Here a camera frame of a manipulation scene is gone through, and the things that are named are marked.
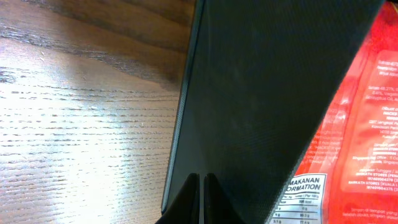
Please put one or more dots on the dark green box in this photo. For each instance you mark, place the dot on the dark green box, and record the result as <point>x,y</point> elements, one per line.
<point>259,78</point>

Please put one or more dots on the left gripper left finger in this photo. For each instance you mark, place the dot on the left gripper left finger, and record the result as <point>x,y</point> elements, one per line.
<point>185,209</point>

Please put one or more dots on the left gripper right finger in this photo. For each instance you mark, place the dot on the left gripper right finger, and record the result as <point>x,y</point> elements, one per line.
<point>217,207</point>

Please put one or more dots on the red snack packet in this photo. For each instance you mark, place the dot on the red snack packet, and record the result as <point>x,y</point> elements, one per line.
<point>349,171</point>

